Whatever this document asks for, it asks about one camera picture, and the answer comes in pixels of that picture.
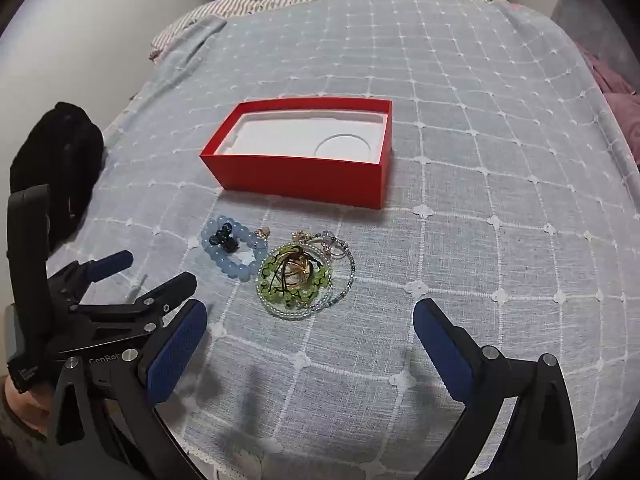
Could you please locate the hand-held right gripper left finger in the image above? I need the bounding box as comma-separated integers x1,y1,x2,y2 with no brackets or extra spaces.
47,299,208,480

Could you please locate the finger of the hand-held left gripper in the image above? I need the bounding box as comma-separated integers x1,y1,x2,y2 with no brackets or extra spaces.
47,250,135,288
67,272,198,322

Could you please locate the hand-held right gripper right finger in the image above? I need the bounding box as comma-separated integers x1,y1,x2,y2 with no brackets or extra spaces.
413,298,578,480

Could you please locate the light blue bead bracelet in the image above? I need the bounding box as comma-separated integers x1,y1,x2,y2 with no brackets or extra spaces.
201,215,271,283

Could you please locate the green bead bracelet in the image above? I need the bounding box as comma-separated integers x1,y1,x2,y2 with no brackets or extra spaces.
256,242,333,311

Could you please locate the black cord pink bead bracelet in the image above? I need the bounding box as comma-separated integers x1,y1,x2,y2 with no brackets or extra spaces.
267,245,326,301

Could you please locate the clear small bead bracelet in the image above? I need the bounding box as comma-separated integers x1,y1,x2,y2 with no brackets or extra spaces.
257,230,357,319

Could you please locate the red cardboard box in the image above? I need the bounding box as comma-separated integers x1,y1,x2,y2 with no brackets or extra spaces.
199,98,393,209

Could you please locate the person's left forearm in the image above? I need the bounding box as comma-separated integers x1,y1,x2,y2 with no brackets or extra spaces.
0,375,56,443

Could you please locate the black cloth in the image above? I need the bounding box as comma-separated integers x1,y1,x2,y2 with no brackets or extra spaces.
9,102,105,241

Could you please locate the grey checked bedspread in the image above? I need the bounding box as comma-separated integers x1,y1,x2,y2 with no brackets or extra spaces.
45,0,640,480

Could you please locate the striped bed sheet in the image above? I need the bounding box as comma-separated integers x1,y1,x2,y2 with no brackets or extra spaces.
150,0,501,63

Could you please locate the pink cloth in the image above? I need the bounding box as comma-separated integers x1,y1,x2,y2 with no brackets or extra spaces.
575,40,640,161

